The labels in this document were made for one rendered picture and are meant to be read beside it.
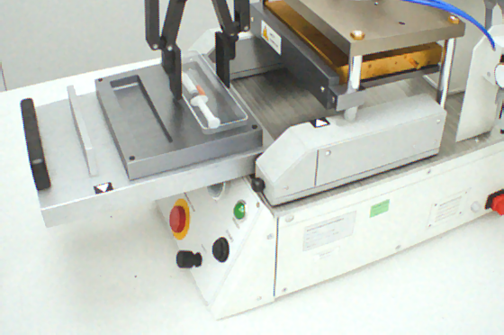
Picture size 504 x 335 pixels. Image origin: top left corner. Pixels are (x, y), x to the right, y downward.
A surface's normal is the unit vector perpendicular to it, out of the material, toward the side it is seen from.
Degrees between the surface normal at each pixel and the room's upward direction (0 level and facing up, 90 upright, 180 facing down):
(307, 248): 90
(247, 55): 90
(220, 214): 65
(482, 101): 90
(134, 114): 0
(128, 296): 0
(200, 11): 90
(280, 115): 0
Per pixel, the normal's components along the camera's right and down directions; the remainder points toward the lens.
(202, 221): -0.83, -0.12
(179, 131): 0.00, -0.79
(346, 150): 0.40, 0.56
